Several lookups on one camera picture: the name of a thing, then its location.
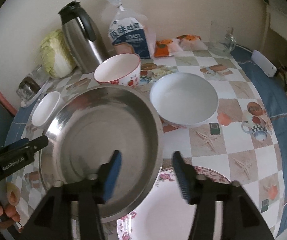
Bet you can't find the floral round plate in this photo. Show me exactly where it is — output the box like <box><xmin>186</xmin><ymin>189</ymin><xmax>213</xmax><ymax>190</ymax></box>
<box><xmin>116</xmin><ymin>167</ymin><xmax>234</xmax><ymax>240</ymax></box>

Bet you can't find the stainless steel round tray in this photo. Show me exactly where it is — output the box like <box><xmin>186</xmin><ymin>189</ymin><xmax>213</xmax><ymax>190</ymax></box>
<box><xmin>39</xmin><ymin>85</ymin><xmax>163</xmax><ymax>223</ymax></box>

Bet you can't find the large white bowl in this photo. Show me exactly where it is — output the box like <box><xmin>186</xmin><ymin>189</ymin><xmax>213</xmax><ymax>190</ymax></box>
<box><xmin>149</xmin><ymin>72</ymin><xmax>219</xmax><ymax>128</ymax></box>

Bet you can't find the strawberry pattern bowl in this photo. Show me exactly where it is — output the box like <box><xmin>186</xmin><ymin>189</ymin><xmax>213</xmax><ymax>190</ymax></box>
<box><xmin>94</xmin><ymin>54</ymin><xmax>141</xmax><ymax>88</ymax></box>

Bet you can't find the person's left hand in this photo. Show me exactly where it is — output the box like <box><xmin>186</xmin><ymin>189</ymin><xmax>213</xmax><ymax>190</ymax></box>
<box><xmin>0</xmin><ymin>182</ymin><xmax>21</xmax><ymax>230</ymax></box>

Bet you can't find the small white bowl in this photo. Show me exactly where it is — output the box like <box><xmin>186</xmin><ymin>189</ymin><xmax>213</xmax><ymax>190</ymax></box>
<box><xmin>31</xmin><ymin>91</ymin><xmax>63</xmax><ymax>127</ymax></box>

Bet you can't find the napa cabbage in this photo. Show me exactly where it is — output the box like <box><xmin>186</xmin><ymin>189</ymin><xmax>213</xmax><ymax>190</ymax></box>
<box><xmin>40</xmin><ymin>29</ymin><xmax>76</xmax><ymax>79</ymax></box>

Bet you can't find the orange snack packet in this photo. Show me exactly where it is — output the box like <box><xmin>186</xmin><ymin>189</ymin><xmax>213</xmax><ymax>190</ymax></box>
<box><xmin>154</xmin><ymin>38</ymin><xmax>182</xmax><ymax>57</ymax></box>
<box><xmin>176</xmin><ymin>34</ymin><xmax>207</xmax><ymax>51</ymax></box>

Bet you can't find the stainless steel thermos jug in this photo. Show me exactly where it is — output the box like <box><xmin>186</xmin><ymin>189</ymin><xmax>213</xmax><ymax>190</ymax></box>
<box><xmin>58</xmin><ymin>1</ymin><xmax>109</xmax><ymax>74</ymax></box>

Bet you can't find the clear glass pitcher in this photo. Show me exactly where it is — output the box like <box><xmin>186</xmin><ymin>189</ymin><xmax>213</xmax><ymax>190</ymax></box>
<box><xmin>208</xmin><ymin>21</ymin><xmax>237</xmax><ymax>56</ymax></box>

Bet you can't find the toast bread bag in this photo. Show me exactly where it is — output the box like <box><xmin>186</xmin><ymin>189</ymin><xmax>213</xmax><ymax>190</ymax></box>
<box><xmin>107</xmin><ymin>0</ymin><xmax>156</xmax><ymax>59</ymax></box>

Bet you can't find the white lattice chair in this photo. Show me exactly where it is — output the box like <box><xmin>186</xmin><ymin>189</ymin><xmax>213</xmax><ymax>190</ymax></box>
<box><xmin>259</xmin><ymin>3</ymin><xmax>287</xmax><ymax>91</ymax></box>

